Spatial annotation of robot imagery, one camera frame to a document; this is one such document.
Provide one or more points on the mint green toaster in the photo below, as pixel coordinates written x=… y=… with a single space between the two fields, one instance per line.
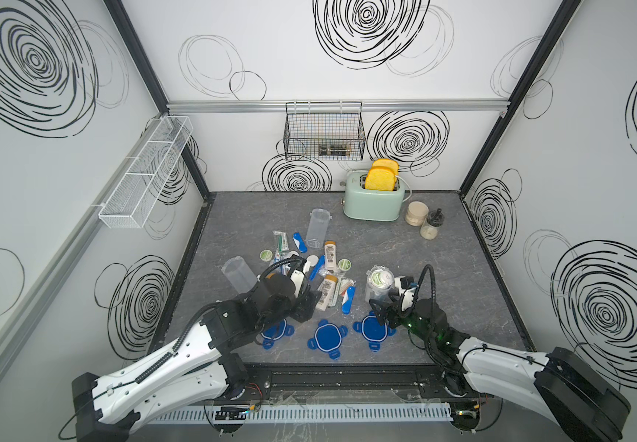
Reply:
x=379 y=206

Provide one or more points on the beige round jar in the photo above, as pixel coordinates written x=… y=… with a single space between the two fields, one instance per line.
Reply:
x=416 y=213

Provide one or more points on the blue toothbrush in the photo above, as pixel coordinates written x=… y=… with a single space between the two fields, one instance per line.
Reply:
x=317 y=268

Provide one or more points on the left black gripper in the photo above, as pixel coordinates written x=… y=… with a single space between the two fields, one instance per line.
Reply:
x=306 y=306

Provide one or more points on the blue container lid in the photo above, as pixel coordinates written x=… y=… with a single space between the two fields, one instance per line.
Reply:
x=276 y=333
x=328 y=338
x=373 y=331

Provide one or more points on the green toothbrush packet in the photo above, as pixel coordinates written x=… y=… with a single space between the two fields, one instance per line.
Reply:
x=281 y=244

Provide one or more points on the blue-lid clear container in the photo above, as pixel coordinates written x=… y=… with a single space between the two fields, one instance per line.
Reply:
x=319 y=221
x=239 y=274
x=378 y=283

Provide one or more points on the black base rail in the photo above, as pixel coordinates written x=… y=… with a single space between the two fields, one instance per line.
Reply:
x=265 y=379

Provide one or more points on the black wire wall basket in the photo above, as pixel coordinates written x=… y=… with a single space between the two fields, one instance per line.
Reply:
x=324 y=130

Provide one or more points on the green round toiletry tin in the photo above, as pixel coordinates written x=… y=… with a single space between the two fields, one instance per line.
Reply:
x=267 y=256

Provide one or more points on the white mesh wall shelf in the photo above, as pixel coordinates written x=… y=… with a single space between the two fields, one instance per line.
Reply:
x=155 y=176

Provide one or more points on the front yellow toast slice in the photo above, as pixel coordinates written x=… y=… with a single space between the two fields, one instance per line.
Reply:
x=380 y=179

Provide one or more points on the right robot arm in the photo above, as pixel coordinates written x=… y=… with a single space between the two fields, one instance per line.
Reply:
x=557 y=385

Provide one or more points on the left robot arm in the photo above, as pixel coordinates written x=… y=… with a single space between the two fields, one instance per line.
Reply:
x=201 y=364

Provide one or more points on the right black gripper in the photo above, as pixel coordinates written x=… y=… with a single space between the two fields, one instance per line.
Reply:
x=395 y=309

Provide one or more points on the blue small toiletry tube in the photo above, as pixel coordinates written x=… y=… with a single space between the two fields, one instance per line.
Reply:
x=300 y=243

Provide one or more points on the back yellow toast slice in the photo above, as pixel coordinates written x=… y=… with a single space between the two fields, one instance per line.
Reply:
x=386 y=163

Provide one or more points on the white slotted cable duct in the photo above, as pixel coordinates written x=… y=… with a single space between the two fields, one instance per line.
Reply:
x=309 y=414

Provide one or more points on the black-cap glass bottle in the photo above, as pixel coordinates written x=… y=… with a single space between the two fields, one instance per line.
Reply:
x=430 y=228

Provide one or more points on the yellow toast slice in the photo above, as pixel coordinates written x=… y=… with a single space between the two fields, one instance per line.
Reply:
x=380 y=179
x=386 y=163

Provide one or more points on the cream lotion bottle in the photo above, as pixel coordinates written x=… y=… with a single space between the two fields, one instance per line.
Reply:
x=327 y=290
x=330 y=255

